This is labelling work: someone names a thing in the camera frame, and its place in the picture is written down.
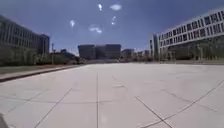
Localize row of trees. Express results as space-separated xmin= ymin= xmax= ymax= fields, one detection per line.
xmin=0 ymin=45 xmax=81 ymax=67

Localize large grey building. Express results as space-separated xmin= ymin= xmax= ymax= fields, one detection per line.
xmin=0 ymin=14 xmax=51 ymax=56

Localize small grey building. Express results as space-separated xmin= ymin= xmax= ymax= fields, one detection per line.
xmin=120 ymin=48 xmax=136 ymax=62

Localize white building with window rows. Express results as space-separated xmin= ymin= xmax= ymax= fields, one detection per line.
xmin=147 ymin=7 xmax=224 ymax=62

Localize low dark building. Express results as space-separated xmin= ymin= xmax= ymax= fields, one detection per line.
xmin=49 ymin=48 xmax=80 ymax=65

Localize pale paved plaza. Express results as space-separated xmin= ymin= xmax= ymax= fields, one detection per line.
xmin=0 ymin=62 xmax=224 ymax=128

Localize dark kerb strip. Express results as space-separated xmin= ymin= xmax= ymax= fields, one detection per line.
xmin=0 ymin=65 xmax=83 ymax=83

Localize grass strip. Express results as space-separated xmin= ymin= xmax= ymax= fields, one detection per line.
xmin=0 ymin=64 xmax=79 ymax=75

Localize dark glass building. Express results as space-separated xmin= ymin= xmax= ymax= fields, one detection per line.
xmin=77 ymin=43 xmax=122 ymax=61

